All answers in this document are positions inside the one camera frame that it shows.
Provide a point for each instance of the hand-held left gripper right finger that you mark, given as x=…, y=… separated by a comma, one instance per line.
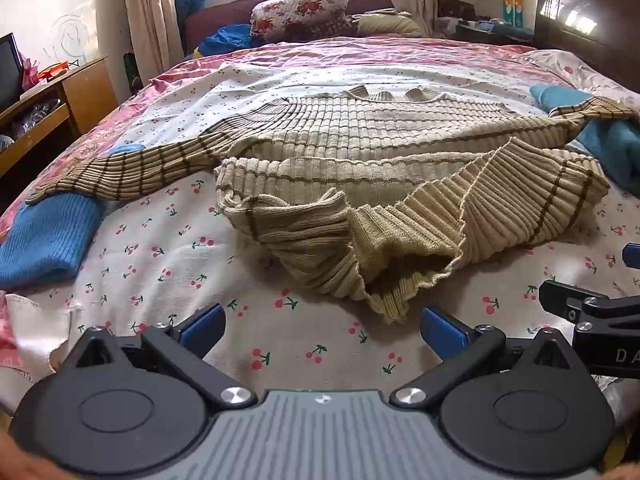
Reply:
x=440, y=332

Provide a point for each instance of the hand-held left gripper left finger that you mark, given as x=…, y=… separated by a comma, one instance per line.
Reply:
x=204, y=324

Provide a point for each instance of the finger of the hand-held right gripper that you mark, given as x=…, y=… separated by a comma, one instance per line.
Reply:
x=632, y=255
x=560, y=297

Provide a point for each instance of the beige striped ribbed sweater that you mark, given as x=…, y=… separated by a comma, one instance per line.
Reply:
x=380, y=135

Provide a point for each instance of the teal knit cloth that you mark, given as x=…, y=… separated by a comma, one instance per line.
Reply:
x=615, y=150

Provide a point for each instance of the blue knit sweater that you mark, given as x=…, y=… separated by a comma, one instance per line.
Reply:
x=47, y=240

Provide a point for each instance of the dark wooden headboard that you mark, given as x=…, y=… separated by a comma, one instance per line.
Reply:
x=585, y=25

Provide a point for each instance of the wooden desk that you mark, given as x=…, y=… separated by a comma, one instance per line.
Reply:
x=90, y=95

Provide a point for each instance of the clear plastic bag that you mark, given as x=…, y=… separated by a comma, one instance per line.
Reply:
x=35, y=117

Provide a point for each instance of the pink floral quilt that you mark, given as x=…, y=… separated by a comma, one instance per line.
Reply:
x=450, y=52

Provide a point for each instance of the dark nightstand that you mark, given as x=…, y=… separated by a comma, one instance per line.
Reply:
x=480, y=32

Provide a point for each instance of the yellow and teal bottle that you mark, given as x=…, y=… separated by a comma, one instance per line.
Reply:
x=512, y=5

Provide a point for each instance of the orange box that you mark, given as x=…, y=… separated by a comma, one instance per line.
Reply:
x=55, y=71

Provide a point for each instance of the pink plastic bag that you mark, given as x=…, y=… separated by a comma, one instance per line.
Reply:
x=30, y=74

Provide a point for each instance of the olive green pillow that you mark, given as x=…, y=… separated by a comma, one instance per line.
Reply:
x=387, y=24

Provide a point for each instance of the beige curtain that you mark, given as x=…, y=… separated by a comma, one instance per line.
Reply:
x=150, y=15

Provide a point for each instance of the black television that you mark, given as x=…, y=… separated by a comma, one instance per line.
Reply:
x=9, y=72

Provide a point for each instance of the blue plastic bag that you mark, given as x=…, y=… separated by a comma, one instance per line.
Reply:
x=187, y=0

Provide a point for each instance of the checked folded blanket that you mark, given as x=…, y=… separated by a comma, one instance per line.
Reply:
x=332, y=26

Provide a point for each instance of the rolled red floral quilt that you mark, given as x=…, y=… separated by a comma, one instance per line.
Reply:
x=300, y=10

